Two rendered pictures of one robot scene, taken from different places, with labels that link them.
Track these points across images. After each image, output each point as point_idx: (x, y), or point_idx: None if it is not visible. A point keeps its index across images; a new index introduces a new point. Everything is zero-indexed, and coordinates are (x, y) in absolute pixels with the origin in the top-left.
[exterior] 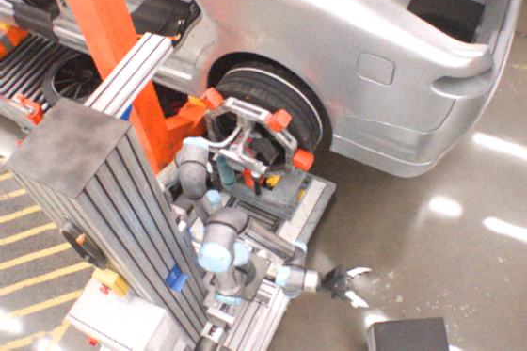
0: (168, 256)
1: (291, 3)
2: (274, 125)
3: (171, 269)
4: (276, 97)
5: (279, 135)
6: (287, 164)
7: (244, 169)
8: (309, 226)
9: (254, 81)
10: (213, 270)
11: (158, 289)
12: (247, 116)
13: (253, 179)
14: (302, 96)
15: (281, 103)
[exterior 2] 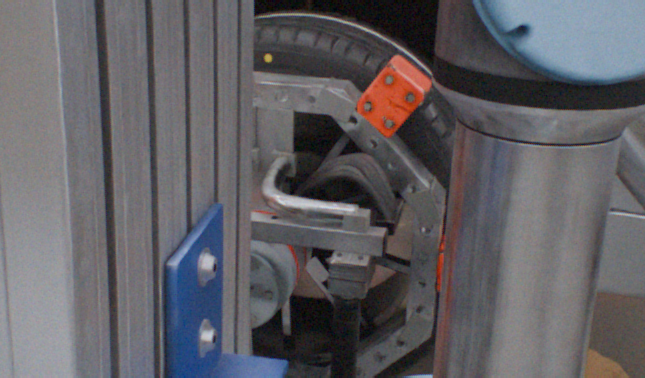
0: (206, 29)
1: None
2: (383, 101)
3: (200, 220)
4: (363, 46)
5: (395, 148)
6: (415, 293)
7: (274, 309)
8: None
9: (281, 22)
10: (597, 51)
11: (125, 289)
12: (278, 98)
13: (340, 285)
14: (428, 71)
15: (383, 60)
